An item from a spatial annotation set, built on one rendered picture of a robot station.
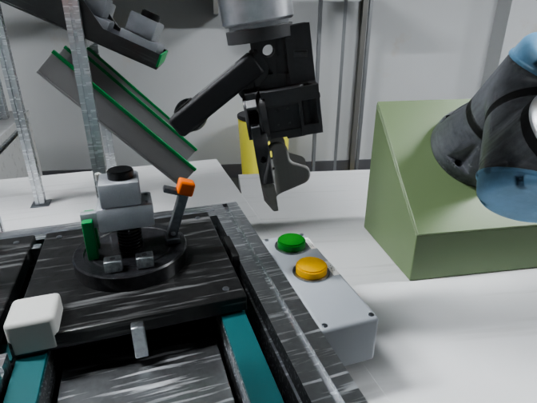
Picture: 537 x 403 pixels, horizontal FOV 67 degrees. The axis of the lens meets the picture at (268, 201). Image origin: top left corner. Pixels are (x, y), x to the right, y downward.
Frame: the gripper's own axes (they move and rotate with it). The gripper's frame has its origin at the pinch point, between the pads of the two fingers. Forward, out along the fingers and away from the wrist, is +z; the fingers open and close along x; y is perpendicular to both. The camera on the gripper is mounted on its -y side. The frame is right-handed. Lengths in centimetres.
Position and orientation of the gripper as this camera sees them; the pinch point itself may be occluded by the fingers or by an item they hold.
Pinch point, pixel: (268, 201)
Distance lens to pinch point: 51.1
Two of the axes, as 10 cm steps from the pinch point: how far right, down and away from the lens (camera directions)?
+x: -0.6, -4.1, 9.1
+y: 9.9, -1.6, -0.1
